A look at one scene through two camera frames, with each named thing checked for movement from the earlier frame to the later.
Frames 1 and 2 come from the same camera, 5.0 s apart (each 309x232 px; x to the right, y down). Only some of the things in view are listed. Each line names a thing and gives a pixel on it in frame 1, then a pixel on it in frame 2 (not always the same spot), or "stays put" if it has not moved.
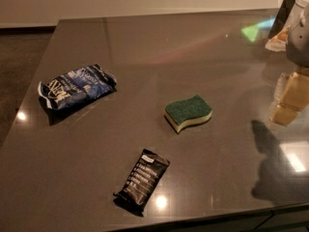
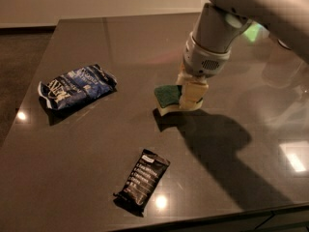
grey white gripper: (298, 47) -> (203, 60)
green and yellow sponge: (185, 112) -> (168, 99)
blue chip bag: (76, 85) stays put
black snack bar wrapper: (143, 180) stays put
